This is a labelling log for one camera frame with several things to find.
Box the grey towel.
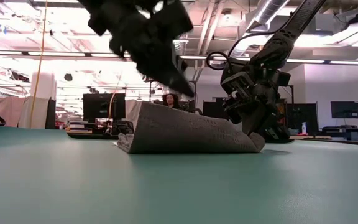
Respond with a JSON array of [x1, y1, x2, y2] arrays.
[[116, 101, 266, 154]]

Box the yellow cable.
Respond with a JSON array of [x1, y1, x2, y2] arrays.
[[29, 0, 49, 128]]

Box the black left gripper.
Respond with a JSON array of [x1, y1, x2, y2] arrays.
[[88, 2, 195, 98]]

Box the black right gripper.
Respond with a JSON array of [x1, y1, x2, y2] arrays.
[[221, 60, 291, 141]]

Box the ceiling light strip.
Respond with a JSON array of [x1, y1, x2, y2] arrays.
[[329, 60, 358, 66], [286, 58, 326, 64]]

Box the green table mat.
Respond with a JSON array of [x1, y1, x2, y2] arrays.
[[0, 126, 358, 224]]

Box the black desk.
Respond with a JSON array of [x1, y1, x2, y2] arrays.
[[321, 125, 358, 141]]

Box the black wall monitor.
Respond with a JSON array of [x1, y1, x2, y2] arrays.
[[330, 101, 358, 119]]

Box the person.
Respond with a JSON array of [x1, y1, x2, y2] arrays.
[[162, 93, 181, 110]]

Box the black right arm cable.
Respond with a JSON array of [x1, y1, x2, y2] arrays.
[[206, 29, 291, 71]]

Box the black table frame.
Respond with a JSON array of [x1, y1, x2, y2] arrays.
[[67, 133, 358, 147]]

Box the pale cloth partition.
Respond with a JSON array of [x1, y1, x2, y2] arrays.
[[0, 95, 57, 130]]

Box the black display panel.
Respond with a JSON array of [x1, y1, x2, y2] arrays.
[[289, 103, 319, 134]]

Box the silver ventilation duct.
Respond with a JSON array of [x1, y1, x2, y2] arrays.
[[255, 0, 291, 26]]

